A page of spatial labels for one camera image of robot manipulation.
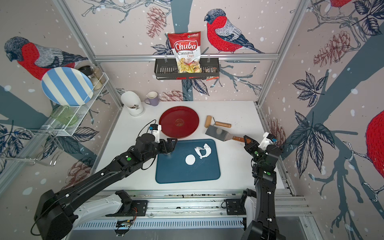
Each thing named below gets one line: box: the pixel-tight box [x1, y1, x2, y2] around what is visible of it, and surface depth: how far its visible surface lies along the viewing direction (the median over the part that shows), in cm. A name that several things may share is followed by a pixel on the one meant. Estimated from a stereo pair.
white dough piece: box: [194, 143, 212, 159], surface depth 95 cm
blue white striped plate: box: [41, 67, 94, 108], surface depth 74 cm
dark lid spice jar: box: [78, 65, 95, 79], surface depth 81 cm
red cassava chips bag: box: [167, 31, 202, 73], surface depth 83 cm
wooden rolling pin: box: [204, 115, 232, 128], surface depth 108 cm
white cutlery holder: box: [120, 91, 145, 117], surface depth 111 cm
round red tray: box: [158, 106, 200, 139], surface depth 113 cm
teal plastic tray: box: [155, 138, 221, 184], surface depth 89 cm
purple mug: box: [144, 91, 159, 107], surface depth 119 cm
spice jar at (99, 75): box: [92, 67, 106, 84], surface depth 87 cm
